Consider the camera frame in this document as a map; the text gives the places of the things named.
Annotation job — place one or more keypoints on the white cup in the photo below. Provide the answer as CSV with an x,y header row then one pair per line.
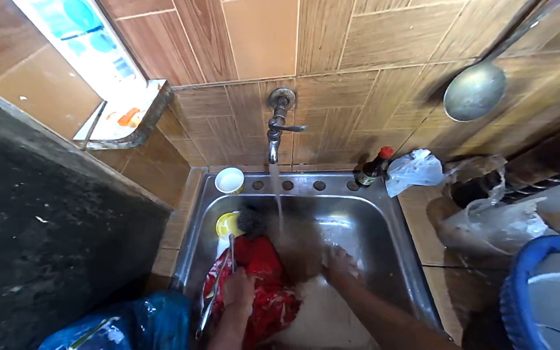
x,y
229,181

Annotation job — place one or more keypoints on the person's right fingers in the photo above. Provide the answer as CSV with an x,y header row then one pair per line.
x,y
341,255

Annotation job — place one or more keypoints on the clear plastic bag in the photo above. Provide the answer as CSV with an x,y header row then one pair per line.
x,y
489,226

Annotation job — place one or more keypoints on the person's left hand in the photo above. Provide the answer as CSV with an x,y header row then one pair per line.
x,y
239,290

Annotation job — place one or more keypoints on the blue plastic bag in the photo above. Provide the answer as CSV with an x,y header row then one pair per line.
x,y
156,318

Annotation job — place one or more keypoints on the person's left fingers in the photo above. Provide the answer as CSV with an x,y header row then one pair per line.
x,y
241,274

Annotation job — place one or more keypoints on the orange scrap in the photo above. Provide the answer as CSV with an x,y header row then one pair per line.
x,y
128,117

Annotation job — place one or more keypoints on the person's right hand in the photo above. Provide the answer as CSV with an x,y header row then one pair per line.
x,y
338,265

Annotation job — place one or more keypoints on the person's right forearm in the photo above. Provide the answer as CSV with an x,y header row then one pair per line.
x,y
382,311

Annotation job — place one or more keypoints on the dark bottle with red cap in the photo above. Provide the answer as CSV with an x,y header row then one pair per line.
x,y
372,170

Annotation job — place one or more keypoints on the metal faucet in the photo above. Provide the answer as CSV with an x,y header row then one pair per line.
x,y
278,121

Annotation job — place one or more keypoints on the long metal utensil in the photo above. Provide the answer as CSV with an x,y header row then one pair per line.
x,y
206,317

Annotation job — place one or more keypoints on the black scouring pad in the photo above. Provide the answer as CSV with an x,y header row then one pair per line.
x,y
251,222

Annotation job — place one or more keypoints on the large metal ladle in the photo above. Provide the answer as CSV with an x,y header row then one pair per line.
x,y
477,90

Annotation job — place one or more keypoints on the window with blue covering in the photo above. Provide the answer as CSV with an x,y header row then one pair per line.
x,y
93,46

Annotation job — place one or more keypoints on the metal spoon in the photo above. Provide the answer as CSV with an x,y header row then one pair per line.
x,y
232,248

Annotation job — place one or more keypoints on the yellow round dish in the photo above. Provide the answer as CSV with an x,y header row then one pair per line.
x,y
225,225

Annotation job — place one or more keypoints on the white plastic bag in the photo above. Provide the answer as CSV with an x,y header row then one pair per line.
x,y
413,170

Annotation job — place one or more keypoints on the red cloth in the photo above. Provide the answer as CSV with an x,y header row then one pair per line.
x,y
260,260

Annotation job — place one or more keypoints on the metal sink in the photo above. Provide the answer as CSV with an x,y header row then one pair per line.
x,y
396,253

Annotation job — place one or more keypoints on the blue bucket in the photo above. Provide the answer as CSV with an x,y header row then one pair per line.
x,y
525,291

